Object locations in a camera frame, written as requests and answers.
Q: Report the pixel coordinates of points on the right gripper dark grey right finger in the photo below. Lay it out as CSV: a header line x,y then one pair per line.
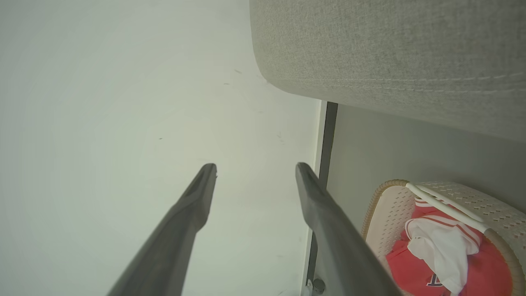
x,y
337,246

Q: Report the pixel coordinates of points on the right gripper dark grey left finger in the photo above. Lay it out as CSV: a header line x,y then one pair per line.
x,y
181,230

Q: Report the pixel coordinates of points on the red cloth garment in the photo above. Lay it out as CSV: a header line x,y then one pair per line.
x,y
411,267

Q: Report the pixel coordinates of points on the white garment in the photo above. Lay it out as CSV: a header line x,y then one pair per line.
x,y
444,246

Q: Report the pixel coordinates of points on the grey upholstered seat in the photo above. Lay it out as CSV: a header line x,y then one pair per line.
x,y
390,49

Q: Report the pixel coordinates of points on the small grey caster wheel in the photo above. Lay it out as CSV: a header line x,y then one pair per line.
x,y
317,286

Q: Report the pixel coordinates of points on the cream laundry basket brown rim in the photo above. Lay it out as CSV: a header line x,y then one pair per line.
x,y
390,213

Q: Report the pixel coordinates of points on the dark skirting strip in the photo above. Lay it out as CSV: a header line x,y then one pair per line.
x,y
328,135

